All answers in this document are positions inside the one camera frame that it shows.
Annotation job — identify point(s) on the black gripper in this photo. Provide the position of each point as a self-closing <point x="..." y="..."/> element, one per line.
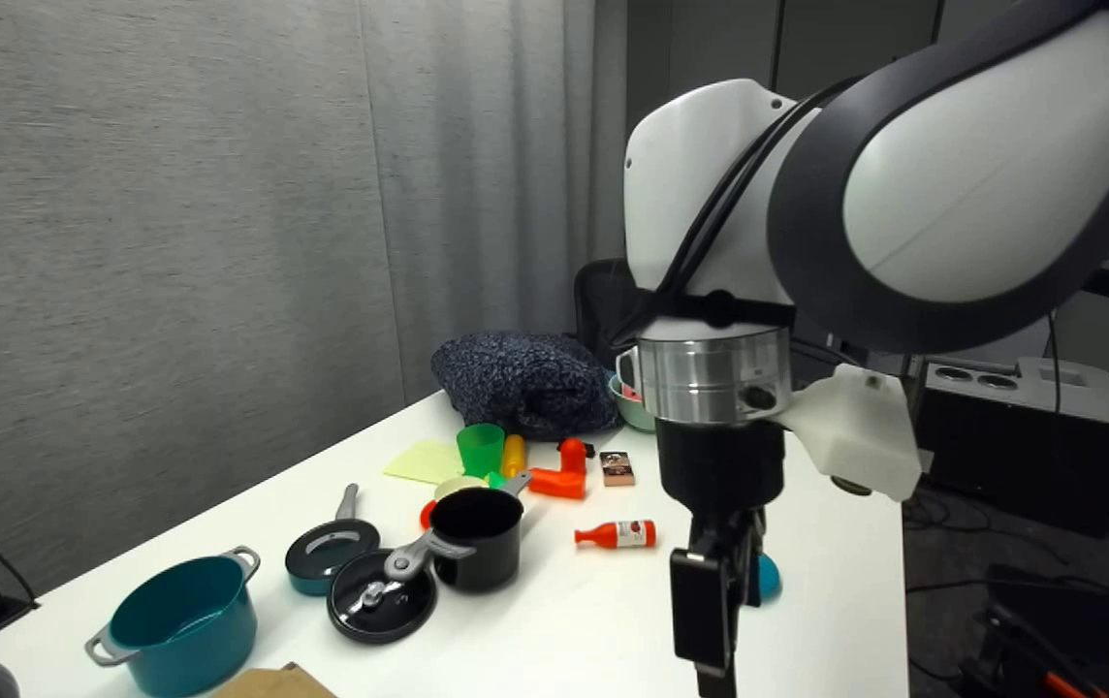
<point x="720" y="467"/>

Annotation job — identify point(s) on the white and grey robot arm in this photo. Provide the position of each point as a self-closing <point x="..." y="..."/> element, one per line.
<point x="966" y="168"/>

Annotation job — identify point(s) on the teal round plate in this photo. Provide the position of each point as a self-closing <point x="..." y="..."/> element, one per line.
<point x="768" y="578"/>

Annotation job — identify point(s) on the red ketchup bottle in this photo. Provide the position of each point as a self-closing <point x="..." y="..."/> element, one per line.
<point x="632" y="533"/>

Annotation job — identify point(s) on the small brown box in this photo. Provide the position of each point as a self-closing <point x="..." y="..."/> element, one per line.
<point x="617" y="467"/>

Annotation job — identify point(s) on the orange toy piece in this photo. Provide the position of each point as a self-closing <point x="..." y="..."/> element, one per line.
<point x="561" y="488"/>
<point x="574" y="455"/>

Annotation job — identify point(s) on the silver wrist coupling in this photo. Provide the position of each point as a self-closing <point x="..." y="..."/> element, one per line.
<point x="712" y="374"/>

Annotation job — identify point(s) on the yellow toy food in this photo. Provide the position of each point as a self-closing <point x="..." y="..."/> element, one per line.
<point x="512" y="455"/>

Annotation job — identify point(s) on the green plastic cup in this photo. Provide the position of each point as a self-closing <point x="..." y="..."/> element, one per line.
<point x="481" y="452"/>

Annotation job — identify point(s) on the dark blue speckled cloth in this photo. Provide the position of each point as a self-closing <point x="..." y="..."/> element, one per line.
<point x="517" y="382"/>

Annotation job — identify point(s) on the red toy piece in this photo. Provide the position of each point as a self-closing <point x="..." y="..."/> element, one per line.
<point x="429" y="515"/>

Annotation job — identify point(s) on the black chair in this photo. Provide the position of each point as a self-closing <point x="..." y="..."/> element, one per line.
<point x="598" y="303"/>

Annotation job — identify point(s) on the yellow-green napkin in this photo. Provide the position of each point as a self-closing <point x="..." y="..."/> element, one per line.
<point x="423" y="462"/>

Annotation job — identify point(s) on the black case with grey top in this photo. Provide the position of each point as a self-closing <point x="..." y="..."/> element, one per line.
<point x="1034" y="459"/>

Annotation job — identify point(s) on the black frying pan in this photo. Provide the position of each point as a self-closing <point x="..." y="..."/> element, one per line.
<point x="383" y="622"/>

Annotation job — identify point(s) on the black base platform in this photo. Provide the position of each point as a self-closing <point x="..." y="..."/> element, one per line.
<point x="1097" y="634"/>

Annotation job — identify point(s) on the brown cardboard piece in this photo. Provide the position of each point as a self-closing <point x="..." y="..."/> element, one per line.
<point x="275" y="684"/>

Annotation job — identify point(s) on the grey curtain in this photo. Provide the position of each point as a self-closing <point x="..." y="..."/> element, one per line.
<point x="477" y="158"/>

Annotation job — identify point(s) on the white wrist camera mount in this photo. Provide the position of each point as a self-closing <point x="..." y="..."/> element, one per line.
<point x="860" y="432"/>

